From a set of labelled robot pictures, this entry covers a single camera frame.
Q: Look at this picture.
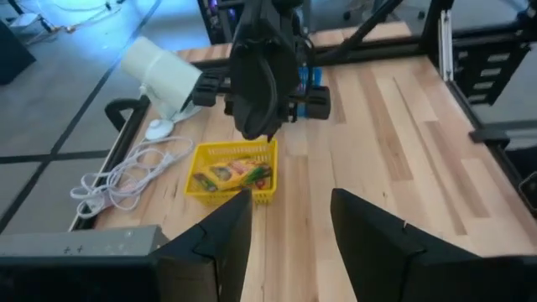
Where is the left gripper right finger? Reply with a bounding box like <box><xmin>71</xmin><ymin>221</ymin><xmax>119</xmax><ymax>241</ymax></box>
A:
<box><xmin>330</xmin><ymin>187</ymin><xmax>479</xmax><ymax>302</ymax></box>

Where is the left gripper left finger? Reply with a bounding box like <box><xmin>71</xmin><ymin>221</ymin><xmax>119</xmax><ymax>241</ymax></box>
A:
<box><xmin>150</xmin><ymin>188</ymin><xmax>253</xmax><ymax>302</ymax></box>

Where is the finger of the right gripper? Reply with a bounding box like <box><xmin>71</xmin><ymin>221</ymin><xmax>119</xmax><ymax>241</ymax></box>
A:
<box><xmin>230</xmin><ymin>44</ymin><xmax>276</xmax><ymax>142</ymax></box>
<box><xmin>268</xmin><ymin>44</ymin><xmax>299</xmax><ymax>139</ymax></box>

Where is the white cylindrical desk lamp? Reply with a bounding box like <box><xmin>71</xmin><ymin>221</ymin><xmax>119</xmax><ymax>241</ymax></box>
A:
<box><xmin>120</xmin><ymin>35</ymin><xmax>203</xmax><ymax>122</ymax></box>

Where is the dark background rack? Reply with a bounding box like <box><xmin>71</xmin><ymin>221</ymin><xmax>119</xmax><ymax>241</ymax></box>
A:
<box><xmin>196</xmin><ymin>0</ymin><xmax>244</xmax><ymax>45</ymax></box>

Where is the yellow plastic basket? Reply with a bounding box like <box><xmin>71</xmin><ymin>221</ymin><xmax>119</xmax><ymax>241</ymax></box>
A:
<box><xmin>184</xmin><ymin>138</ymin><xmax>279</xmax><ymax>207</ymax></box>

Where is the white upright bar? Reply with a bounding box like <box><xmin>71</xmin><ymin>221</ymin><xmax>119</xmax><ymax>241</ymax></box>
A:
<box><xmin>438</xmin><ymin>8</ymin><xmax>455</xmax><ymax>81</ymax></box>

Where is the black slotted panel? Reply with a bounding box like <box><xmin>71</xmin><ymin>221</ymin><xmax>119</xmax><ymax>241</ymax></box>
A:
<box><xmin>455</xmin><ymin>39</ymin><xmax>530</xmax><ymax>106</ymax></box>

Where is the black floor box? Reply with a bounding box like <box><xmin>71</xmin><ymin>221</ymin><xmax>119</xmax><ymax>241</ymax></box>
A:
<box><xmin>0</xmin><ymin>19</ymin><xmax>37</xmax><ymax>86</ymax></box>

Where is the white round cable switch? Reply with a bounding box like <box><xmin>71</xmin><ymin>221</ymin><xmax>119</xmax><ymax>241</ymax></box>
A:
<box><xmin>144</xmin><ymin>118</ymin><xmax>175</xmax><ymax>142</ymax></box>

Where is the white power cable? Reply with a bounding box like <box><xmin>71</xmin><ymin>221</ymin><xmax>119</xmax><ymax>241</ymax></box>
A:
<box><xmin>69</xmin><ymin>136</ymin><xmax>195</xmax><ymax>220</ymax></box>

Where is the black curved lamp bracket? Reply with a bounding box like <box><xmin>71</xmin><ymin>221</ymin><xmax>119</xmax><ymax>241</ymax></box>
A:
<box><xmin>104</xmin><ymin>97</ymin><xmax>151</xmax><ymax>132</ymax></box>

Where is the black frame bracket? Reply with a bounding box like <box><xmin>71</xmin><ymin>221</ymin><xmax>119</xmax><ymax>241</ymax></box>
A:
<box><xmin>468</xmin><ymin>128</ymin><xmax>511</xmax><ymax>148</ymax></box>

